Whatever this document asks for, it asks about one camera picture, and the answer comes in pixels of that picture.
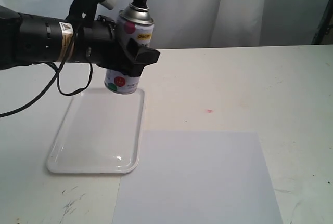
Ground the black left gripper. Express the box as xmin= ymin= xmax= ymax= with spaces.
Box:
xmin=75 ymin=15 xmax=160 ymax=77

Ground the white spray paint can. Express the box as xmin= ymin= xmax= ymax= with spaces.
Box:
xmin=105 ymin=0 xmax=157 ymax=94

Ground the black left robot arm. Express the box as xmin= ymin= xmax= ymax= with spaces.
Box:
xmin=1 ymin=7 xmax=160 ymax=77

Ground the white backdrop curtain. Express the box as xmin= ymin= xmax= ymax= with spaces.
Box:
xmin=0 ymin=0 xmax=333 ymax=52

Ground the white plastic tray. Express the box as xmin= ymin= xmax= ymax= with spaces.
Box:
xmin=46 ymin=88 xmax=145 ymax=174

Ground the white paper sheet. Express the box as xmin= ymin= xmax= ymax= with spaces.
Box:
xmin=113 ymin=131 xmax=282 ymax=223

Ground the black metal stand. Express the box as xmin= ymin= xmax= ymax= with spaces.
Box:
xmin=311 ymin=0 xmax=332 ymax=45

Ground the black camera cable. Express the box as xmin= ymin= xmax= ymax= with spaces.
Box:
xmin=0 ymin=23 xmax=94 ymax=118

